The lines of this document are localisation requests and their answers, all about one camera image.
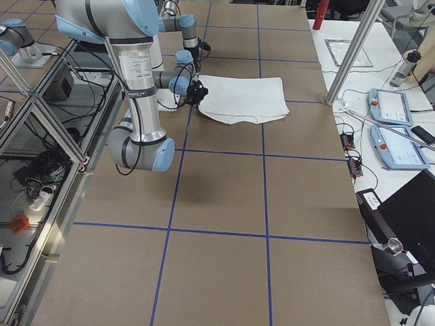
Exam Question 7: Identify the teach pendant near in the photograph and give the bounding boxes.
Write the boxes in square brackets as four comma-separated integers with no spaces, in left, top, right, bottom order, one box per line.
[370,126,430,170]

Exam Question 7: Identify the black laptop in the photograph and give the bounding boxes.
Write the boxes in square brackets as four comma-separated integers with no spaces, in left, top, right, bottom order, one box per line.
[378,170,434,272]

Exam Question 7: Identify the teach pendant far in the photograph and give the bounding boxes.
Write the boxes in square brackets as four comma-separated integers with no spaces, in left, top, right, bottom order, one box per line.
[368,88,413,126]

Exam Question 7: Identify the aluminium frame post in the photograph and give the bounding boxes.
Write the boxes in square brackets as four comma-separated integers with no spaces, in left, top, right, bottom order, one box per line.
[325,0,385,106]

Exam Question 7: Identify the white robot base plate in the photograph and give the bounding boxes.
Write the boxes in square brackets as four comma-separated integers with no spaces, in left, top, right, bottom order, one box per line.
[156,89,179,112]

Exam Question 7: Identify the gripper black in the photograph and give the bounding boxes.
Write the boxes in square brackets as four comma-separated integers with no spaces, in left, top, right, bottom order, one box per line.
[185,80,208,106]
[187,44,203,68]

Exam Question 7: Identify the black relay box far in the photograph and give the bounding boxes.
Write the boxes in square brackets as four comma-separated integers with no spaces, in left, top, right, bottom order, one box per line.
[340,133,355,151]

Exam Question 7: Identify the black smartphone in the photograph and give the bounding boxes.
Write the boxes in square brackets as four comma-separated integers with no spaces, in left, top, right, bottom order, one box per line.
[411,126,435,145]

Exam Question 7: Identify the clear water bottle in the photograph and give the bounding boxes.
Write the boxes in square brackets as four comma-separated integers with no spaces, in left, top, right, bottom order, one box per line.
[389,50,421,88]

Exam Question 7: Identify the teach pendant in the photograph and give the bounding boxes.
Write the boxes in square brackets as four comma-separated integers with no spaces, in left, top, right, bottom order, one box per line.
[368,88,413,126]
[370,126,430,170]

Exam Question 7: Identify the black relay box near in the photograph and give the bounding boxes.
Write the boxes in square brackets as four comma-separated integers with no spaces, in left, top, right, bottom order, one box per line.
[347,157,364,179]

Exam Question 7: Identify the dark red bottle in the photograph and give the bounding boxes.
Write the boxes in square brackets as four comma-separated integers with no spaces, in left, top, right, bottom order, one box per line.
[313,0,330,31]

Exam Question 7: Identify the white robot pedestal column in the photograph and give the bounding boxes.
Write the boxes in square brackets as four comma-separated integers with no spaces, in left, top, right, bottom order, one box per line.
[150,23,164,71]

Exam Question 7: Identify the metal grabber rod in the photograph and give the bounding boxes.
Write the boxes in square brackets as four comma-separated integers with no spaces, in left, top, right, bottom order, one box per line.
[341,106,434,151]

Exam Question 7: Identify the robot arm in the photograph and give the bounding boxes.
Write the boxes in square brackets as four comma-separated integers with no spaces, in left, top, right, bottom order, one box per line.
[159,1,211,72]
[56,1,211,172]

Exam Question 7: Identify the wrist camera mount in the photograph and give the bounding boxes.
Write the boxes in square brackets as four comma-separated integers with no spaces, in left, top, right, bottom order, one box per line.
[198,41,211,52]

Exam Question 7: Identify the white printed t-shirt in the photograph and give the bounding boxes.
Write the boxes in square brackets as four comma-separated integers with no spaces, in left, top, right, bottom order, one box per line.
[199,75,290,124]

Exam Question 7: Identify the black relay box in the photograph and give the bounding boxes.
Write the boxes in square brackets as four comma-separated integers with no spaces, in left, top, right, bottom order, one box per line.
[347,157,364,179]
[340,133,355,151]

